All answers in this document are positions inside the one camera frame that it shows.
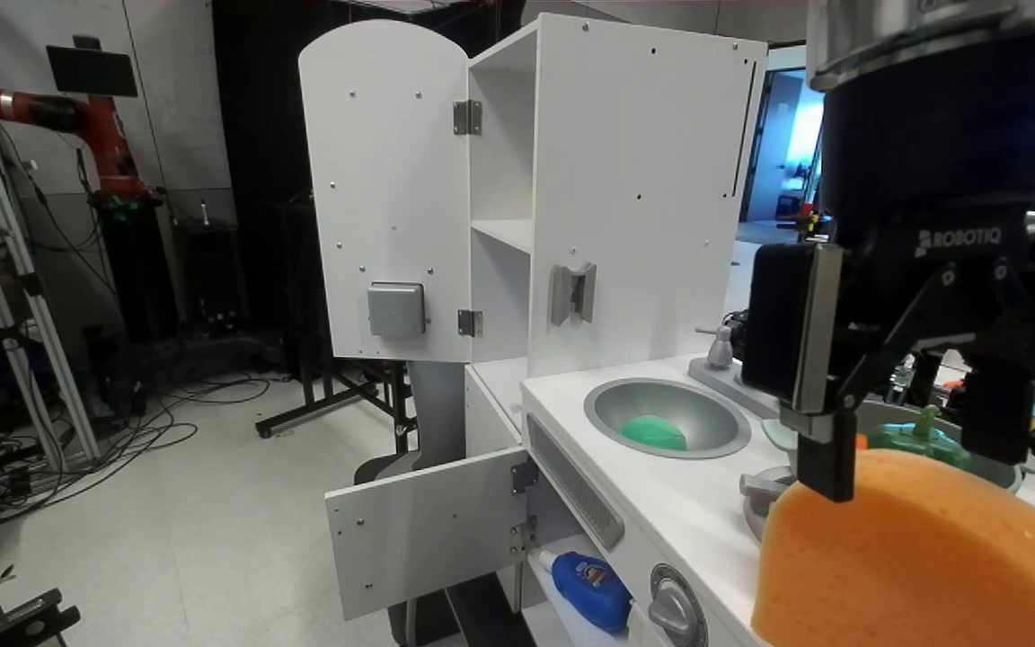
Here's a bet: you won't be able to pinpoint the black stand base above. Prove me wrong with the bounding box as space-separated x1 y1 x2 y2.
254 363 422 441

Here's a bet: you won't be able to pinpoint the black tripod base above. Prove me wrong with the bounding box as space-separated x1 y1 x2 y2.
0 461 83 647

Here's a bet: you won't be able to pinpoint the black floor cables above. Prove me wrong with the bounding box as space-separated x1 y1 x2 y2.
0 370 294 533

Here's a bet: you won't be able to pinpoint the white small cabinet door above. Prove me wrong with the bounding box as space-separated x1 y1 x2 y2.
319 441 542 623

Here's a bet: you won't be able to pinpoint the grey burner grate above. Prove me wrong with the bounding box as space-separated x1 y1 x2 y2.
736 463 803 540

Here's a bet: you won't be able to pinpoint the white toy kitchen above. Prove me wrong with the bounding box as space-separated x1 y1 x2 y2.
403 12 1035 647

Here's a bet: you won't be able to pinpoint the orange plush toy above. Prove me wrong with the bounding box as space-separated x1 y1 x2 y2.
752 447 1035 647

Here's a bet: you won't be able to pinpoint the blue bottle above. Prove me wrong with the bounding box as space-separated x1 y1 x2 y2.
549 549 636 635

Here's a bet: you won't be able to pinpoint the small black screen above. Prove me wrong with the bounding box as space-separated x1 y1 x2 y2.
47 43 142 99

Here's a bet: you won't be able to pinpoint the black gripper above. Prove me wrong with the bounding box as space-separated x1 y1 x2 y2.
820 29 1035 470

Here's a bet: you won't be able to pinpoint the grey stove knob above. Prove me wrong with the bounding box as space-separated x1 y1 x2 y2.
645 564 713 647

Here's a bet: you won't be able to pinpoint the grey sink basin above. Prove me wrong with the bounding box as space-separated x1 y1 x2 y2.
582 375 755 463

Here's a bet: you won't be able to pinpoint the white arched cabinet door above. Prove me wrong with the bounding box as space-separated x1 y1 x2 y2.
294 16 477 367

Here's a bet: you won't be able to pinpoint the aluminium ladder frame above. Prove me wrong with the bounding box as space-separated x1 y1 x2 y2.
0 12 108 470

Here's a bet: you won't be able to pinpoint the green toy bell pepper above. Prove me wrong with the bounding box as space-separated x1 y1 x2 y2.
869 398 967 463

